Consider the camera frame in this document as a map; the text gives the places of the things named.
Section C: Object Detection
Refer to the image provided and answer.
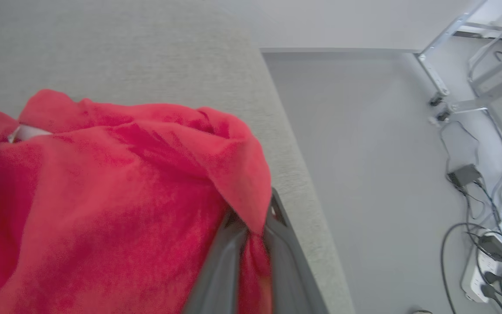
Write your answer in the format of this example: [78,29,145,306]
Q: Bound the white power strip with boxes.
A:
[460,231,502,304]

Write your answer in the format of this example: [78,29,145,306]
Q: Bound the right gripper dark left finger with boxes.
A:
[183,213,249,314]

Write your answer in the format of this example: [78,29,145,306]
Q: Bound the red and white garment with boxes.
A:
[0,89,274,314]

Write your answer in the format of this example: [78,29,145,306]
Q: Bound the grey fabric sofa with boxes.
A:
[0,0,356,314]

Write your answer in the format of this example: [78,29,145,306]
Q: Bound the grey metal frame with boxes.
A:
[414,0,502,177]

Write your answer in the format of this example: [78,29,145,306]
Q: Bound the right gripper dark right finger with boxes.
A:
[263,188,329,314]

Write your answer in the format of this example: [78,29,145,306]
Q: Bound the black plug adapter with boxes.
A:
[478,235,502,264]

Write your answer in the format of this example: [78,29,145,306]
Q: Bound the black floor cable loop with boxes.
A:
[440,222,491,314]

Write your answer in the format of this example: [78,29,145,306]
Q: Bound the white cable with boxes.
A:
[468,7,502,85]

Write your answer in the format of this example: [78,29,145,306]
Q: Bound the thin grey adapter cable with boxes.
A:
[439,120,482,168]

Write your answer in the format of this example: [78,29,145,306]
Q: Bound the grey power adapter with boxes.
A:
[447,164,482,187]

